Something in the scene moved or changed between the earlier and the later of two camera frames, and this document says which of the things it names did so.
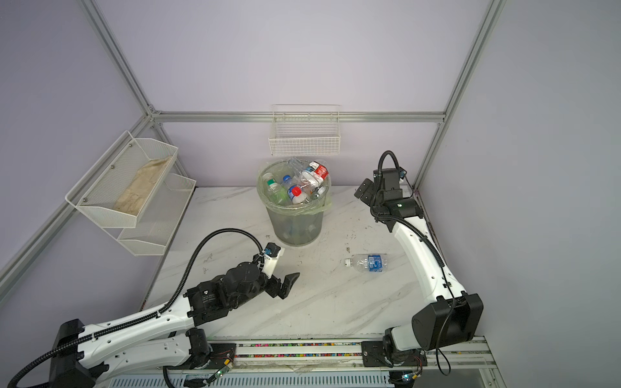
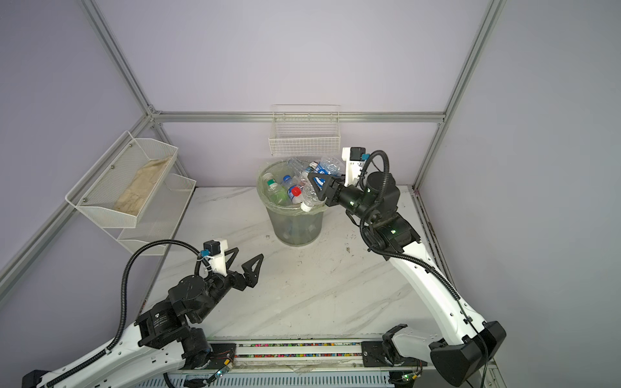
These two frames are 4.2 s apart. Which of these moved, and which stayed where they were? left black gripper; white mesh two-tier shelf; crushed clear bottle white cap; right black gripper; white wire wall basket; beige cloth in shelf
Moved: right black gripper; left black gripper
Stayed: white wire wall basket; crushed clear bottle white cap; beige cloth in shelf; white mesh two-tier shelf
